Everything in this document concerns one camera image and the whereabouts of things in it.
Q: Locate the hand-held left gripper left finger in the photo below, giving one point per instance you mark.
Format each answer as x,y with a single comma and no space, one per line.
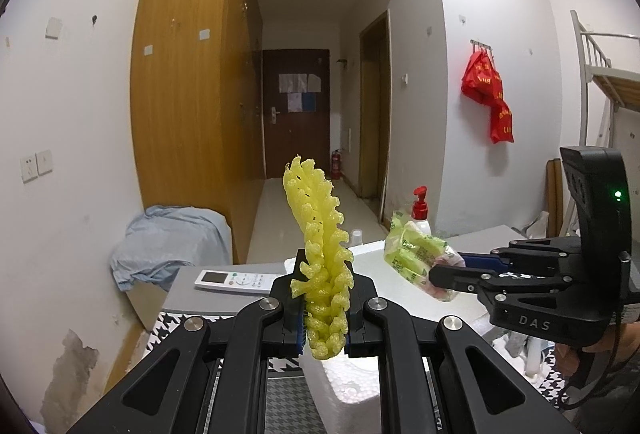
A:
301,336

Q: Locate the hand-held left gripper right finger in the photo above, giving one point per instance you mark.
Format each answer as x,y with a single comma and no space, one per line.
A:
360,329

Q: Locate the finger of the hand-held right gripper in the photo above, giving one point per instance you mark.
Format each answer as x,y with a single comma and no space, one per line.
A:
480,260
455,279

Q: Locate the green tissue packs bag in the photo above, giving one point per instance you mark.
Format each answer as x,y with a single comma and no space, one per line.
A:
415,254

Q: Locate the yellow foam fruit net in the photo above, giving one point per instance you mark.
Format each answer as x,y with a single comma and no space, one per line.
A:
325,264

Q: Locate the person's right hand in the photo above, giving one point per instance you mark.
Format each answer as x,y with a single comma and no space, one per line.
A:
567,361

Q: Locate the white styrofoam block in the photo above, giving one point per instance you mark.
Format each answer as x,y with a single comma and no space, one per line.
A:
345,394

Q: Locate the white pump bottle red top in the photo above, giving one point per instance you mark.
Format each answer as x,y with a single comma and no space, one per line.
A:
422,214

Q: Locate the leaning wooden board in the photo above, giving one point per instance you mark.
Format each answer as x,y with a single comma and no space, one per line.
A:
554,194

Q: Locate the small plastic cup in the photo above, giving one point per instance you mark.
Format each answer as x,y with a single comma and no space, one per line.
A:
356,237

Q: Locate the white remote control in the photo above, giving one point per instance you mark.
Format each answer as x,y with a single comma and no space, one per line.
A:
220,279

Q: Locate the red plastic bag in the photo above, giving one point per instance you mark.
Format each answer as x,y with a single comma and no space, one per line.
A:
480,78
501,123

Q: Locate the red fire extinguisher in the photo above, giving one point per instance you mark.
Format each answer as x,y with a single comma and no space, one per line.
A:
336,166

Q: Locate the blue-grey crumpled cloth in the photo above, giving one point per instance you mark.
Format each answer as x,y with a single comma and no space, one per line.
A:
165,244

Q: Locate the light wooden side door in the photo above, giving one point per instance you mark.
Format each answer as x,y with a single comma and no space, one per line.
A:
372,123

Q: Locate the dark brown entrance door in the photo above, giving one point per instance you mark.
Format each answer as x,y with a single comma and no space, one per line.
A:
295,138

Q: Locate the white metal bunk bed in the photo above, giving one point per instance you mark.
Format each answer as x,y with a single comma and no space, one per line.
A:
592,58

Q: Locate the blue paper on door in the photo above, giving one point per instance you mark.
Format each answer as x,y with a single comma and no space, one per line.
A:
301,102

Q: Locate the wooden wardrobe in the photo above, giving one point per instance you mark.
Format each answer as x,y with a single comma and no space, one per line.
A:
190,113

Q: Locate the white papers on door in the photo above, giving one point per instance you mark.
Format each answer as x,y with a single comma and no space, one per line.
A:
299,82

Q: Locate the wall hook rack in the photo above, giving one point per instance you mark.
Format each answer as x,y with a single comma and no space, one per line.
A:
481,46

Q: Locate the white wall switch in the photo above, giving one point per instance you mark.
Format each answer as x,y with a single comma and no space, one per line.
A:
45,161

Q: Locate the white wall socket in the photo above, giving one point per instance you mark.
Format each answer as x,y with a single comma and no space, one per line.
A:
29,168

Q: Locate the white wall plate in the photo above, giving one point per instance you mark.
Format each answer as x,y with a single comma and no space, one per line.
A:
53,27

